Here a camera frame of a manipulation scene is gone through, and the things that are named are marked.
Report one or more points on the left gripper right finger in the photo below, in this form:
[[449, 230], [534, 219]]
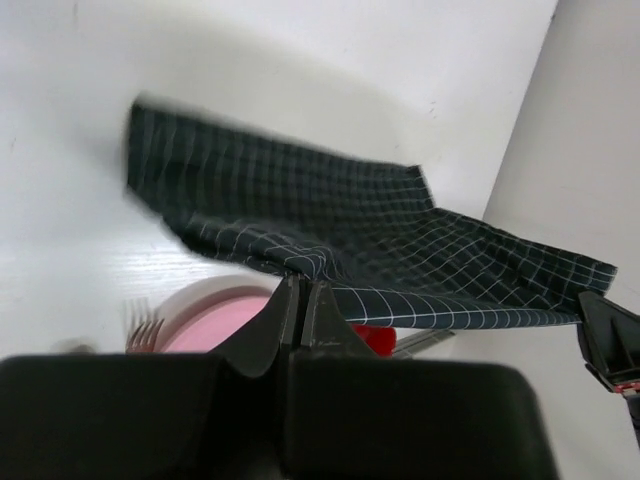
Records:
[[324, 330]]

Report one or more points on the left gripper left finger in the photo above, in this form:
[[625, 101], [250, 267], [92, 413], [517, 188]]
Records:
[[252, 350]]

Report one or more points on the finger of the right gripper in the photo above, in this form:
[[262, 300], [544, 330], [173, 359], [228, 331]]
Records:
[[608, 336]]

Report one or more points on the red mug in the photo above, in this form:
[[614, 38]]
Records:
[[381, 340]]

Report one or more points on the dark checked cloth napkin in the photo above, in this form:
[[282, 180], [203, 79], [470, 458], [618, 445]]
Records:
[[371, 230]]

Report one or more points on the pink plastic plate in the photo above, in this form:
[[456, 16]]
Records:
[[202, 315]]

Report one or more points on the silver table knife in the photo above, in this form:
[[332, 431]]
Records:
[[411, 342]]

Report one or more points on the silver fork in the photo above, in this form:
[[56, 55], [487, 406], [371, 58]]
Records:
[[143, 324]]

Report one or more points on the brown wooden spoon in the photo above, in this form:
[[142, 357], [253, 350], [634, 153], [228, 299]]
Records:
[[80, 346]]

